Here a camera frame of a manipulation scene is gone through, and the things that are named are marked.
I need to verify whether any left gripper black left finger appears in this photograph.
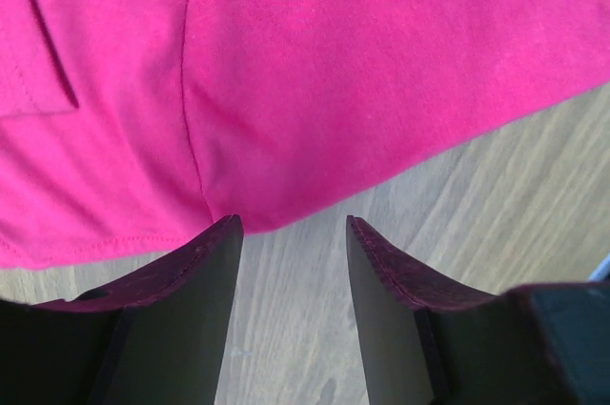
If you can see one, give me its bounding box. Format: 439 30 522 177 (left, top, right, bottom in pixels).
1 215 243 404

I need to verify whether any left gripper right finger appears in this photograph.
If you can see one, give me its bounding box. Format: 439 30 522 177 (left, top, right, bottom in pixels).
346 216 609 404

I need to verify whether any pink t shirt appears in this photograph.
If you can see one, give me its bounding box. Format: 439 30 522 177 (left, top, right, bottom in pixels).
1 0 609 269

